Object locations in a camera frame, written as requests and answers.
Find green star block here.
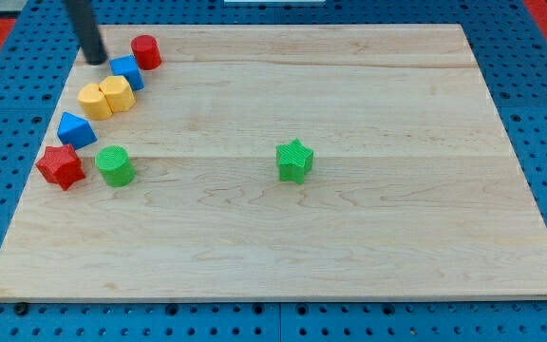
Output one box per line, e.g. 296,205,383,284
276,139,313,184

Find yellow hexagon block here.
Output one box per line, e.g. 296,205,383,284
99,76,136,113

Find red star block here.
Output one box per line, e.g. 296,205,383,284
35,144,85,191

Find light wooden board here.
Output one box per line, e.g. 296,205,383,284
0,24,547,303

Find green cylinder block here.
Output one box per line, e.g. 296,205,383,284
95,145,136,187

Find red cylinder block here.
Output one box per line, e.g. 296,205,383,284
130,35,161,70

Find blue cube block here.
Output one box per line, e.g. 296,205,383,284
109,55,144,90

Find yellow heart block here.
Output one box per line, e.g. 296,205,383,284
77,83,112,121

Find blue triangle block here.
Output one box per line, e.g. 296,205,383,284
57,112,98,150

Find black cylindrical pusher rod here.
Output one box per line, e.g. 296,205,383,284
63,0,107,66

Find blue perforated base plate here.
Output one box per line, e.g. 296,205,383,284
0,0,547,341

